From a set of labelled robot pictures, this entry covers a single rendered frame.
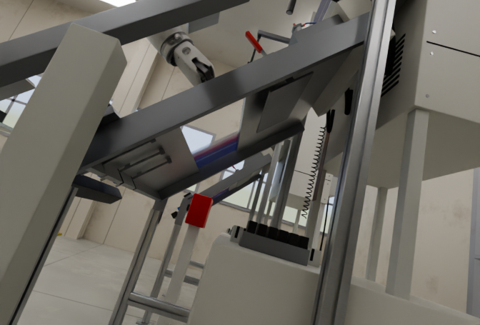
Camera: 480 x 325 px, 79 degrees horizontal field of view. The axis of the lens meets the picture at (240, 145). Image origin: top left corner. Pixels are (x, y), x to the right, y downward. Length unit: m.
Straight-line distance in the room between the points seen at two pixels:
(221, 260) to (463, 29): 0.75
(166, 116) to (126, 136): 0.09
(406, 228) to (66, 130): 0.59
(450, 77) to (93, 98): 0.71
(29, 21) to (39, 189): 5.53
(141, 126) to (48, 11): 5.33
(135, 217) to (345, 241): 4.09
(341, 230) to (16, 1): 5.94
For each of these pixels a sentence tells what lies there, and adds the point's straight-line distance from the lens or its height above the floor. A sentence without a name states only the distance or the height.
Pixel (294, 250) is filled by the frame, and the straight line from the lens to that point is 0.72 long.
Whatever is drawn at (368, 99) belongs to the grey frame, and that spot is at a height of 0.96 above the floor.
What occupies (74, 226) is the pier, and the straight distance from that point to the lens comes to 4.44.
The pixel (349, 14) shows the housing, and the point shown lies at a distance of 0.81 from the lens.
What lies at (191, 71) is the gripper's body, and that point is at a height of 0.96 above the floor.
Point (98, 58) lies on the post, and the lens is 0.40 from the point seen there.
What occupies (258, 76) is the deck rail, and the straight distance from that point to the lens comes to 0.63.
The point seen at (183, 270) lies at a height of 0.40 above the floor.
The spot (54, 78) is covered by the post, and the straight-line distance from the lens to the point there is 0.40.
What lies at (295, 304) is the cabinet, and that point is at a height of 0.56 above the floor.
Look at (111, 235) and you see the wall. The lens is 4.57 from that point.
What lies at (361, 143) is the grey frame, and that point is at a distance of 0.60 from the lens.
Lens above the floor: 0.64
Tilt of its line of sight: 16 degrees up
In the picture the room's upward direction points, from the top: 17 degrees clockwise
